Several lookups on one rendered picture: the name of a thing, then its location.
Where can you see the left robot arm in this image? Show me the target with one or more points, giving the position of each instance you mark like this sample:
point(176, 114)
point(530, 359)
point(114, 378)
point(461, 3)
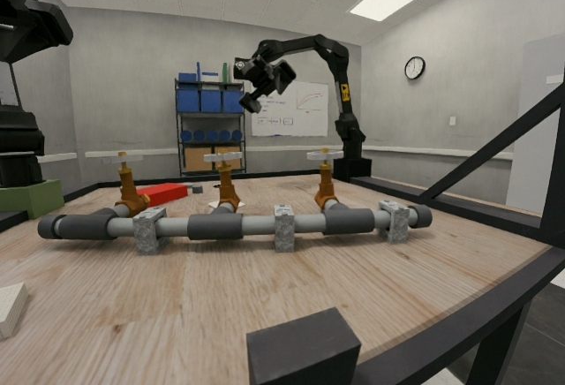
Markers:
point(18, 129)

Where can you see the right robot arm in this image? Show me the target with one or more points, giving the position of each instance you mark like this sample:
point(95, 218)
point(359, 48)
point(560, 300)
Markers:
point(338, 61)

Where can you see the red rectangular block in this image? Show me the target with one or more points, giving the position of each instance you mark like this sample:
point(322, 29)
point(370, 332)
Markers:
point(159, 194)

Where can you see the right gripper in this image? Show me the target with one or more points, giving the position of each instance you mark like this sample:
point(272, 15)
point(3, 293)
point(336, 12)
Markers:
point(278, 80)

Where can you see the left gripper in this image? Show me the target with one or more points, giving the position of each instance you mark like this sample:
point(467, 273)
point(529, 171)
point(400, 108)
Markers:
point(35, 32)

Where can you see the black diagonal bar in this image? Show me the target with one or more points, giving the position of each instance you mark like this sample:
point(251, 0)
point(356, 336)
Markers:
point(552, 225)

